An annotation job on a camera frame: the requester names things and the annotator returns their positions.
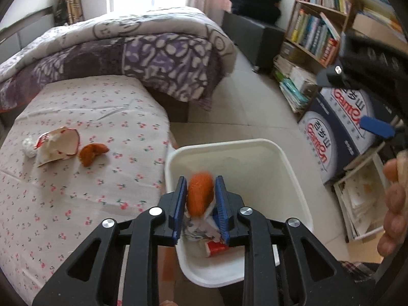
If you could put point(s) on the cherry print tablecloth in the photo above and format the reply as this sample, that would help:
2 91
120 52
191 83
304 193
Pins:
48 210

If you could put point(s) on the white rack with papers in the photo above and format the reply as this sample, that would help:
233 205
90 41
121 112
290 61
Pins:
361 195

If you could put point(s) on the trash in bin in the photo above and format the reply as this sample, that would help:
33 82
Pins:
205 232

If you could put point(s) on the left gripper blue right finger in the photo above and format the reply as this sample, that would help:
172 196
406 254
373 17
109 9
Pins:
227 204

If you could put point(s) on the white tissue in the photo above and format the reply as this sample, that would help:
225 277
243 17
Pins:
29 147

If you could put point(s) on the ganten water box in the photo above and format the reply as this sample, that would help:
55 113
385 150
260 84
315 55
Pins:
350 106
320 128

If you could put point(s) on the wooden bookshelf with books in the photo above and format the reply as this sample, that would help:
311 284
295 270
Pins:
315 29

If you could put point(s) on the black leather ottoman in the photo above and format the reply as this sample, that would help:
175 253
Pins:
259 42

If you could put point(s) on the person's right hand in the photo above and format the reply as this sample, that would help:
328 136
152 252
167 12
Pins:
395 222

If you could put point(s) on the black clothes pile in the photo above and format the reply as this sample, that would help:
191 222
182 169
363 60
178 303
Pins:
267 11

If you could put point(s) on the plaid coat hanging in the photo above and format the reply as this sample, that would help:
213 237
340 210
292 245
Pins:
68 12

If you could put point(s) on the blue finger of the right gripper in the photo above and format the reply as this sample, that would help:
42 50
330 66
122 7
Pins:
377 127

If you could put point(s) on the orange peel piece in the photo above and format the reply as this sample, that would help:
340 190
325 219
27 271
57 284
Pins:
200 193

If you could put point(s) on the purple white quilt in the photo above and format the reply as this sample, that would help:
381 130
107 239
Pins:
177 51

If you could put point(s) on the lower Ganten water box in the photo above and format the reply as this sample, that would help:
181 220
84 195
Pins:
320 128

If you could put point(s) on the bed headboard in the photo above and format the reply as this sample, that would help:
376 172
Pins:
21 33

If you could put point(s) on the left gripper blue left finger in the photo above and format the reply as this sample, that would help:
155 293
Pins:
173 205

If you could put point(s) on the upper Ganten water box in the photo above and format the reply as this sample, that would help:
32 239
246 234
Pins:
350 106

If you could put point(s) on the white plastic trash bin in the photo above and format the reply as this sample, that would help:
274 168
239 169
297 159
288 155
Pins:
256 169

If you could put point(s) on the stack of books on floor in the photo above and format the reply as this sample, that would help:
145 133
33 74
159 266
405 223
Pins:
294 70

